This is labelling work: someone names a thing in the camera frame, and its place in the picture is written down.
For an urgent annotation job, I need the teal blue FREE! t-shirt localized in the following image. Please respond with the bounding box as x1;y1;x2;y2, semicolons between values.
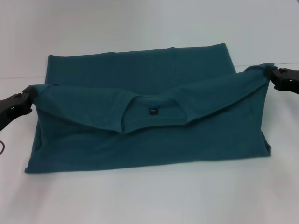
24;43;278;175

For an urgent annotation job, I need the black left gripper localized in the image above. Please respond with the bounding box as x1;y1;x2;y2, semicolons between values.
0;88;38;131

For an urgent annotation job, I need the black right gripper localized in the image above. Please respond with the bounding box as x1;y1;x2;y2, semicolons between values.
263;66;299;95

